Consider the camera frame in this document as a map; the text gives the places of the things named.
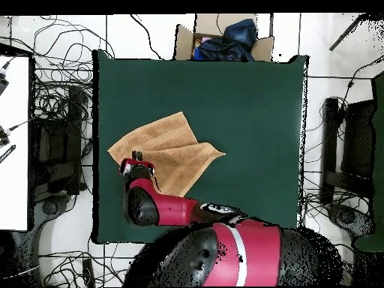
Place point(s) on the black power strip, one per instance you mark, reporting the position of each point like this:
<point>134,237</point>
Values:
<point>88,273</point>

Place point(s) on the black equipment rack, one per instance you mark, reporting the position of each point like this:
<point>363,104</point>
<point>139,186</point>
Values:
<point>57,144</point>

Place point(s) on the brown cardboard box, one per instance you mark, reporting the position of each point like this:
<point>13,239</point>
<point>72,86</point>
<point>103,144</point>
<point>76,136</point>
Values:
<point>183,45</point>

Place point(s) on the white side table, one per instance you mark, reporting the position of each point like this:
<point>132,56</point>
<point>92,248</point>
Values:
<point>13,180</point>

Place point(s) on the orange terry towel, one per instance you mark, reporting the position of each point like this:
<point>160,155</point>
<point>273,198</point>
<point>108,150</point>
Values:
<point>168,150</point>

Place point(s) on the dark blue clothing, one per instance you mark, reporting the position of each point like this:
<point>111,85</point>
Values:
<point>237,42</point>

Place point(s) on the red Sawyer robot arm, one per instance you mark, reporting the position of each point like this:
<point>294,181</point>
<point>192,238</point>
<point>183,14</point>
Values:
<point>171,210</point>

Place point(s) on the green cloth on neighbouring table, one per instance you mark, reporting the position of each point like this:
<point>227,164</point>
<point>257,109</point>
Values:
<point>378,150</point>

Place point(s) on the dark green table cloth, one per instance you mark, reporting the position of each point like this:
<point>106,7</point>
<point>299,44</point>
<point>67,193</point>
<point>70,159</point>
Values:
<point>240,90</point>

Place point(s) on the black metal frame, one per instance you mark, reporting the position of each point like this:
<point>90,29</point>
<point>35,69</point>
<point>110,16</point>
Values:
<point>358,141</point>

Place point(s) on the dark metal rod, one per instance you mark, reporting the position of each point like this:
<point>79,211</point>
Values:
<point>345,33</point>

